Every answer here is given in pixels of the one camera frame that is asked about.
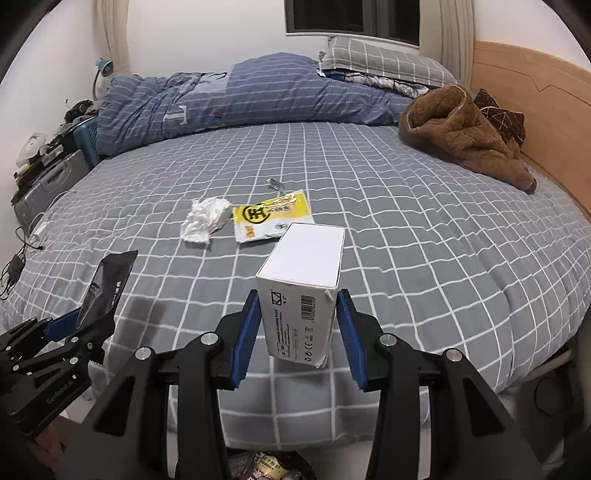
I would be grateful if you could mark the small white carton box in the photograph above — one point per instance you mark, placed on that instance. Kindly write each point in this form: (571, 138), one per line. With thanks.
(297, 286)

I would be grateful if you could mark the black foil packet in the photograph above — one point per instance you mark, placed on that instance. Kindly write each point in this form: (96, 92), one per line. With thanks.
(108, 283)

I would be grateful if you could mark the grey suitcase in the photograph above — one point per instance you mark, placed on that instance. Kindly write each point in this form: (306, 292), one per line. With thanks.
(35, 198)

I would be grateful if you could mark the yellow snack wrapper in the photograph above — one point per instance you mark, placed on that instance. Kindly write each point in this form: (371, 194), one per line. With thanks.
(270, 218)

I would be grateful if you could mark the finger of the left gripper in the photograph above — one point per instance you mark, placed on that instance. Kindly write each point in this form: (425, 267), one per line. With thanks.
(60, 328)
(85, 338)

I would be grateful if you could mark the left hand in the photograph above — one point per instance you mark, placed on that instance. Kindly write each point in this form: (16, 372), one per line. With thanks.
(47, 449)

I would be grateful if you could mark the teal plastic stool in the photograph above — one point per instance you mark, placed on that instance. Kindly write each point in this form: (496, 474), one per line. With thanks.
(85, 134)

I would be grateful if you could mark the grey checked bed sheet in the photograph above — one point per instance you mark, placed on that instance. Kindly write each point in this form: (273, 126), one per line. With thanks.
(442, 257)

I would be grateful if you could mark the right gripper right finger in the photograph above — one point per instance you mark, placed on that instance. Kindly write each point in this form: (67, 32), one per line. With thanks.
(350, 325)

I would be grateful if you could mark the wooden headboard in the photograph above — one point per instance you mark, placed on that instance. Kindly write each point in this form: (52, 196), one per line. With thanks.
(554, 96)

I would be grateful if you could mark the crumpled white tissue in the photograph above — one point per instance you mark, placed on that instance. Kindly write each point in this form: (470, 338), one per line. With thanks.
(205, 217)

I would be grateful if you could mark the black power adapter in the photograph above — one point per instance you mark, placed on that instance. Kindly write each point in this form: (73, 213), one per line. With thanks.
(13, 270)

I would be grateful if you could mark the blue striped duvet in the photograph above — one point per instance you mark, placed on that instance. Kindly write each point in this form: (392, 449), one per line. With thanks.
(137, 111)

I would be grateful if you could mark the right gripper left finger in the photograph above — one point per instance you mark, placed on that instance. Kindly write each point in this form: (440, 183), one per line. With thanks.
(249, 321)

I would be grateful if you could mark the blue desk lamp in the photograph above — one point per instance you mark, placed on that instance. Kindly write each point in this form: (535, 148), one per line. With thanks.
(104, 68)

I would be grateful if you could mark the beige curtain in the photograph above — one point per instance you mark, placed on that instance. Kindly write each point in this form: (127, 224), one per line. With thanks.
(447, 35)

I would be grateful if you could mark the grey checked pillow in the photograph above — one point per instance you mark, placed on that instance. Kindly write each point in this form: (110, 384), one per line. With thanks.
(357, 56)

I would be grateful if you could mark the brown fleece garment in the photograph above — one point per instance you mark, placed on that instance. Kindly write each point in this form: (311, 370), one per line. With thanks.
(474, 132)

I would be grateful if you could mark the black lined trash bin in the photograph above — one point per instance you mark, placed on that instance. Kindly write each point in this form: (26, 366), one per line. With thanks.
(280, 465)

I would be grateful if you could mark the dark window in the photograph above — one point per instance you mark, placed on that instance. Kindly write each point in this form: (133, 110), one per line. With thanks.
(397, 20)

